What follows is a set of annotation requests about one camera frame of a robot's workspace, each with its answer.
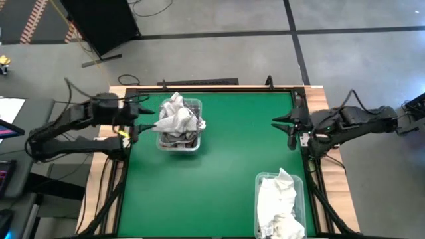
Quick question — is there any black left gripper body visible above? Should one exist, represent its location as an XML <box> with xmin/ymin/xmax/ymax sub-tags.
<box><xmin>118</xmin><ymin>100</ymin><xmax>143</xmax><ymax>143</ymax></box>

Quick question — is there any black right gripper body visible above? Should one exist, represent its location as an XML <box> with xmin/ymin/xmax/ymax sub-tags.
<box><xmin>290</xmin><ymin>106</ymin><xmax>315</xmax><ymax>133</ymax></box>

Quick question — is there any light grey fine-checked towel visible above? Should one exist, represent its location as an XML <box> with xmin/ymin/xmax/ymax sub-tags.
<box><xmin>151</xmin><ymin>92</ymin><xmax>207</xmax><ymax>135</ymax></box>

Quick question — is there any clear square plastic container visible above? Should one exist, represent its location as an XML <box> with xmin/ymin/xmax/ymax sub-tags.
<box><xmin>155</xmin><ymin>97</ymin><xmax>203</xmax><ymax>153</ymax></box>

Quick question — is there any white waffle towel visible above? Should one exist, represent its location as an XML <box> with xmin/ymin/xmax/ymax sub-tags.
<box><xmin>257</xmin><ymin>167</ymin><xmax>298</xmax><ymax>230</ymax></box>

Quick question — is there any clear long plastic container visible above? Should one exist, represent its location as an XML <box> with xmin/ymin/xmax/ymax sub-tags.
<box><xmin>254</xmin><ymin>171</ymin><xmax>308</xmax><ymax>239</ymax></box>

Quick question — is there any black flat strip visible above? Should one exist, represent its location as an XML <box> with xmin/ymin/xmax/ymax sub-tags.
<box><xmin>157</xmin><ymin>77</ymin><xmax>240</xmax><ymax>86</ymax></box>

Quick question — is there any green table mat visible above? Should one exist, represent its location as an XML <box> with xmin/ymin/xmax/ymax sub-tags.
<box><xmin>116</xmin><ymin>90</ymin><xmax>318</xmax><ymax>238</ymax></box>

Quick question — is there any black board on stand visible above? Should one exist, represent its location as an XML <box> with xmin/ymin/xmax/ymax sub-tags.
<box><xmin>59</xmin><ymin>0</ymin><xmax>142</xmax><ymax>69</ymax></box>

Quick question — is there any grey desk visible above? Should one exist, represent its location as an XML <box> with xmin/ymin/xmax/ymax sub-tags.
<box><xmin>0</xmin><ymin>97</ymin><xmax>56</xmax><ymax>200</ymax></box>

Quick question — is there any white paper sheet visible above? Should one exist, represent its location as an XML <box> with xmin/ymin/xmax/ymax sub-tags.
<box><xmin>0</xmin><ymin>98</ymin><xmax>26</xmax><ymax>125</ymax></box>

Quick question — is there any computer monitor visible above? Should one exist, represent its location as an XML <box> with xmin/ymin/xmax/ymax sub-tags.
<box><xmin>0</xmin><ymin>118</ymin><xmax>26</xmax><ymax>140</ymax></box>

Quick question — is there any small yellow black device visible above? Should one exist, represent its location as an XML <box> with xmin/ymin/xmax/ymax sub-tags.
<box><xmin>0</xmin><ymin>54</ymin><xmax>11</xmax><ymax>76</ymax></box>

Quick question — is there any keyboard with coloured lights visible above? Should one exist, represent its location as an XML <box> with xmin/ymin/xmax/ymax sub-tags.
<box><xmin>0</xmin><ymin>159</ymin><xmax>17</xmax><ymax>200</ymax></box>

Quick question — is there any black looped floor cable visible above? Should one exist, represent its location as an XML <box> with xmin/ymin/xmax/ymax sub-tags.
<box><xmin>117</xmin><ymin>74</ymin><xmax>141</xmax><ymax>87</ymax></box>

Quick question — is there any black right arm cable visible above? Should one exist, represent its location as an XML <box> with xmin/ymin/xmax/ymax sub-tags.
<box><xmin>335</xmin><ymin>88</ymin><xmax>386</xmax><ymax>116</ymax></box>

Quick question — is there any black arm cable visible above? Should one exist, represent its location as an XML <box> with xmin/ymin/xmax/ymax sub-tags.
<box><xmin>64</xmin><ymin>77</ymin><xmax>150</xmax><ymax>104</ymax></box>
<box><xmin>335</xmin><ymin>88</ymin><xmax>386</xmax><ymax>116</ymax></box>

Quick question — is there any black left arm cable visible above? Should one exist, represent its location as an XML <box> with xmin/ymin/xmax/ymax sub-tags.
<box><xmin>64</xmin><ymin>77</ymin><xmax>150</xmax><ymax>104</ymax></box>

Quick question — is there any yellow floor cable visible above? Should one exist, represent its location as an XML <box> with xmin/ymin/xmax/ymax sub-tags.
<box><xmin>49</xmin><ymin>0</ymin><xmax>111</xmax><ymax>86</ymax></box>

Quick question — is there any black curved floor cable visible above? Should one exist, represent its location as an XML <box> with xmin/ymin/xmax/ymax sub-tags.
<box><xmin>127</xmin><ymin>0</ymin><xmax>174</xmax><ymax>18</ymax></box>

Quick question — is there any black floor equipment with cables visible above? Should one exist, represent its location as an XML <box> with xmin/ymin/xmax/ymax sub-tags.
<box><xmin>396</xmin><ymin>92</ymin><xmax>425</xmax><ymax>136</ymax></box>

